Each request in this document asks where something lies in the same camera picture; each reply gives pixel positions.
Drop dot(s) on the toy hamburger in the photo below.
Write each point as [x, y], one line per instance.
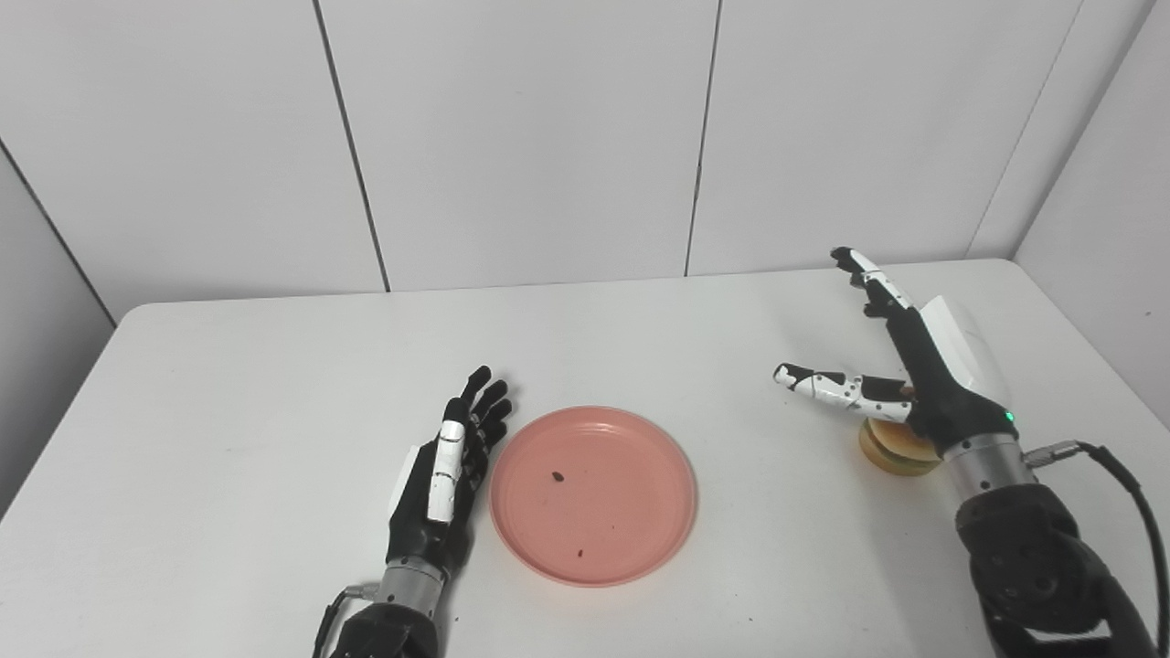
[891, 452]

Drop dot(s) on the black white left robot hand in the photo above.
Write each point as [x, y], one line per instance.
[416, 521]

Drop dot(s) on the pink round plate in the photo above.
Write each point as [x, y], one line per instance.
[603, 512]

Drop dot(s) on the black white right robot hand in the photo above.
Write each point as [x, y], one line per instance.
[951, 393]

